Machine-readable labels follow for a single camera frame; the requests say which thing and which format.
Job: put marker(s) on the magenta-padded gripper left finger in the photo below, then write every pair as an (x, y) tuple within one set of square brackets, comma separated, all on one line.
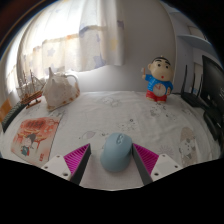
[(74, 159)]

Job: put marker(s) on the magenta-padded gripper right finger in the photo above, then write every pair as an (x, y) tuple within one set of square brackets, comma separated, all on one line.
[(149, 159)]

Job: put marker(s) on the light blue computer mouse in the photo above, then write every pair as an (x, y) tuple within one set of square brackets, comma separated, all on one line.
[(116, 153)]

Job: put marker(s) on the orange printed mouse pad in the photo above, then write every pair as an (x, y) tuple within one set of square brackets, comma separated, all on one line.
[(33, 138)]

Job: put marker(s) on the white printed tablecloth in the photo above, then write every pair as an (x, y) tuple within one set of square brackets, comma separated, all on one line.
[(146, 123)]

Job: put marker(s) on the large white conch shell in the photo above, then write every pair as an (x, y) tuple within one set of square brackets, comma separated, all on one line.
[(60, 91)]

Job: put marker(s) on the black router with antennas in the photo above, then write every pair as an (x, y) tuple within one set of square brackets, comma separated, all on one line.
[(193, 98)]

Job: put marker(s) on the cartoon boy figurine clock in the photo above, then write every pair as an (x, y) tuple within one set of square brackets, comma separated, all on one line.
[(159, 83)]

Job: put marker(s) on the wooden model sailing ship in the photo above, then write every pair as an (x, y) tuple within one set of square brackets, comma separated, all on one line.
[(30, 93)]

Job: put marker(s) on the orange wooden chair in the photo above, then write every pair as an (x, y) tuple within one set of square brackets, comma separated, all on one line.
[(4, 110)]

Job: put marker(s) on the white star-print curtain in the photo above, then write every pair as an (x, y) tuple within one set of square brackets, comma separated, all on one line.
[(73, 36)]

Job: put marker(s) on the white wall shelf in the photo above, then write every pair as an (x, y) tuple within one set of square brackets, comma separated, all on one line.
[(196, 40)]

